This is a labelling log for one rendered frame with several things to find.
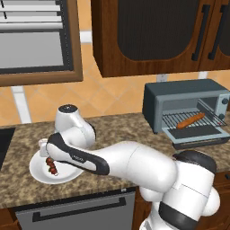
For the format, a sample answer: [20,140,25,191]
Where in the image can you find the baguette bread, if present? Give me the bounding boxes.
[176,111,207,130]

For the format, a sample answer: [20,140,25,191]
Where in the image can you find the toaster oven wire rack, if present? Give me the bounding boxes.
[162,110,227,130]

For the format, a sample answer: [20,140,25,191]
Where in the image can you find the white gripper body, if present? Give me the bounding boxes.
[38,137,50,158]

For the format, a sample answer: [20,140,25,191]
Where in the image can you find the wood framed window with blinds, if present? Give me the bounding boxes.
[0,0,84,87]

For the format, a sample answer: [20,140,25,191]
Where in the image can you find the black hob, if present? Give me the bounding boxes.
[0,127,17,171]

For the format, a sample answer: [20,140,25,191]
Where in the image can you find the grey dishwasher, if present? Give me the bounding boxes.
[12,188,137,230]

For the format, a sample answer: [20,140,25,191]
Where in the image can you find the toaster oven door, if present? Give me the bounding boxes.
[163,124,230,151]

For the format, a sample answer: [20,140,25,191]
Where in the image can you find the white round plate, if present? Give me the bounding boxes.
[29,148,84,185]

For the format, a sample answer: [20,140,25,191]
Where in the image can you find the brown cupboard door dark panel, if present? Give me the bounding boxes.
[198,0,230,72]
[91,0,216,78]

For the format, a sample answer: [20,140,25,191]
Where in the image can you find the grey toaster oven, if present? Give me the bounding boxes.
[142,78,230,151]

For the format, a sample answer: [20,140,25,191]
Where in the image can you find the black cupboard handle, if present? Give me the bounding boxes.
[208,4,229,61]
[190,4,211,62]

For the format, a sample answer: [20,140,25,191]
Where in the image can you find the black dishwasher handle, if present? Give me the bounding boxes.
[31,197,127,223]

